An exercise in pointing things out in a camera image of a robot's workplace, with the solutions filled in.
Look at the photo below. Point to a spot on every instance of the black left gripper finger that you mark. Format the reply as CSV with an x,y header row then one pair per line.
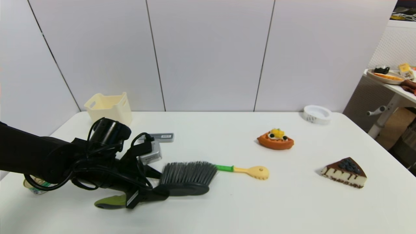
x,y
151,196
152,173

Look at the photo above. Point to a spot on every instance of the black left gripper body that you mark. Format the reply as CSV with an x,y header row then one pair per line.
x,y
130,175

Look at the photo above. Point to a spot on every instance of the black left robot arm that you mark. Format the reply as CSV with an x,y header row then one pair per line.
x,y
29,152

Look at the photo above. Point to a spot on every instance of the small grey rectangular box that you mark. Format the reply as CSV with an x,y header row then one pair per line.
x,y
164,137

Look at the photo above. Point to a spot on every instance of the cream plastic basket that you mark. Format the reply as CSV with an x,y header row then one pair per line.
x,y
109,109

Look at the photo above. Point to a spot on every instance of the small tin can green label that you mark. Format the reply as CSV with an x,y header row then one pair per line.
x,y
34,188

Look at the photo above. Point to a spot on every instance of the orange toy fruit tart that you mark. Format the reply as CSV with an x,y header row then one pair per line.
x,y
276,141

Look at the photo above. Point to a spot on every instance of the white round dish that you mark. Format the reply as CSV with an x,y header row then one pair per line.
x,y
317,114

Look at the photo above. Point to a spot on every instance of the toy chocolate blueberry cake slice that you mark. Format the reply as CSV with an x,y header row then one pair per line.
x,y
344,172

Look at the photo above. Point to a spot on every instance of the white desk leg with crank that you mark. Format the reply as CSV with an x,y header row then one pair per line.
x,y
385,117

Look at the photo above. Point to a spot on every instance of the cardboard box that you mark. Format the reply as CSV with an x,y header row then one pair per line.
x,y
395,128

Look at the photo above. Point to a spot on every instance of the beige plate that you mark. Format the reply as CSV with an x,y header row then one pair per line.
x,y
385,79

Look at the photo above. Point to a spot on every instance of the white side desk top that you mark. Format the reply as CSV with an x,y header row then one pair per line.
x,y
398,89

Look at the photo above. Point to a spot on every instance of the brown cloth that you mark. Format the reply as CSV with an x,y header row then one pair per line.
x,y
409,87

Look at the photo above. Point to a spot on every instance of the yellow packet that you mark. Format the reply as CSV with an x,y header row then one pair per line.
x,y
405,71

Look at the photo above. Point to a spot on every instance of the white perforated panel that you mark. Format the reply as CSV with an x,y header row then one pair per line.
x,y
396,45

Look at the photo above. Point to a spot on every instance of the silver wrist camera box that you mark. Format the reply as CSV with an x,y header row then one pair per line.
x,y
150,154

